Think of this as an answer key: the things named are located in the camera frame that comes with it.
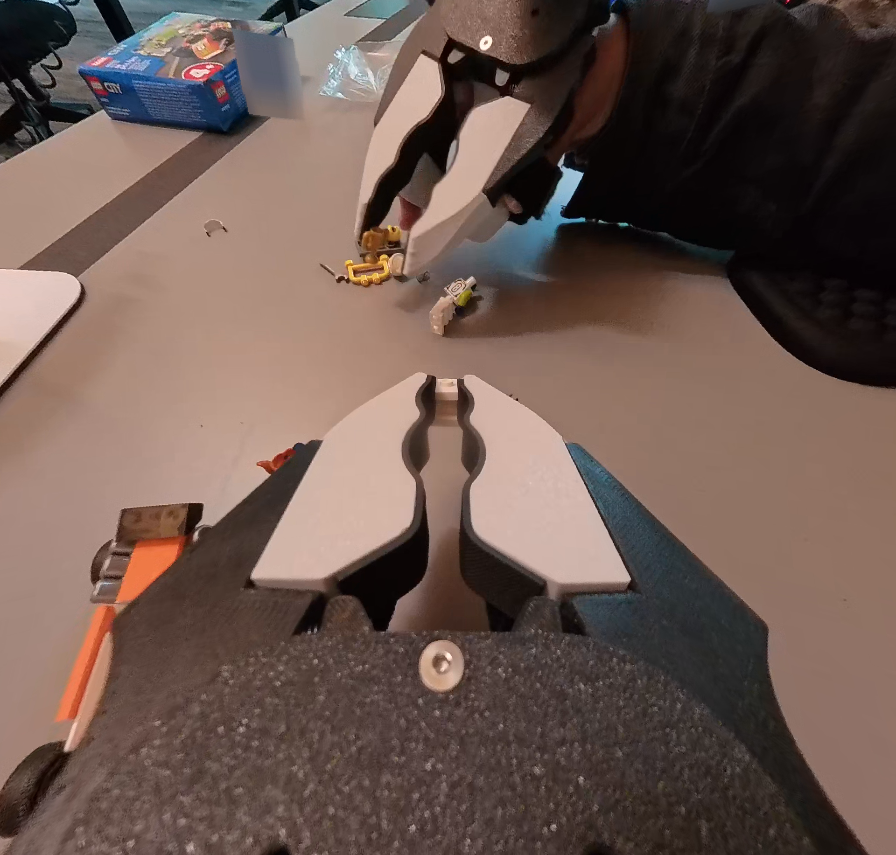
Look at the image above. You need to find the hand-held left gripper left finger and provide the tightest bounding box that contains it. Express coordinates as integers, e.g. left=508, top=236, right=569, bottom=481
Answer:
left=251, top=374, right=429, bottom=622

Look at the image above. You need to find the black office chair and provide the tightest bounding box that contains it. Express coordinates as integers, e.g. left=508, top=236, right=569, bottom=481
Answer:
left=0, top=0, right=74, bottom=145

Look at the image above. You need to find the person's right forearm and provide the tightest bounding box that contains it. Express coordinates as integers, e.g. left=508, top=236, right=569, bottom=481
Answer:
left=560, top=0, right=896, bottom=296

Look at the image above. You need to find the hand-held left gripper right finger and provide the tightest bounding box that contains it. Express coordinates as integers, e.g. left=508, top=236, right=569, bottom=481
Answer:
left=461, top=375, right=632, bottom=622

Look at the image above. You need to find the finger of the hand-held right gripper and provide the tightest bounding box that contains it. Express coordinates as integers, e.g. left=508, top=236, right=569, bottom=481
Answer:
left=404, top=96, right=541, bottom=278
left=356, top=52, right=449, bottom=240

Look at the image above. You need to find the white lime lego minifigure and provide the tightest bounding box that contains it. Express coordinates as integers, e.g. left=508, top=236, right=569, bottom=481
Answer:
left=427, top=275, right=481, bottom=337

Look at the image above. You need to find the person's right hand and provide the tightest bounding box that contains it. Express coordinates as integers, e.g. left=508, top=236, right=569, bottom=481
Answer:
left=559, top=19, right=627, bottom=159

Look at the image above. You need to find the clear plastic bag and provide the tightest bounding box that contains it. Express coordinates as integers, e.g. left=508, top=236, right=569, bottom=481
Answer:
left=318, top=38, right=411, bottom=104

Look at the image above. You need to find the yellow lego hand truck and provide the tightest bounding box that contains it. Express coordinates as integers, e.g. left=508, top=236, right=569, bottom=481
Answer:
left=342, top=251, right=408, bottom=288

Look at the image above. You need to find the orange lego race car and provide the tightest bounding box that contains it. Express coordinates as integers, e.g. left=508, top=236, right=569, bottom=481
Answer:
left=0, top=501, right=207, bottom=836

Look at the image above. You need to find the blue lego box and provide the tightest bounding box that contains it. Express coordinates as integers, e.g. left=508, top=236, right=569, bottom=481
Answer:
left=76, top=12, right=306, bottom=135

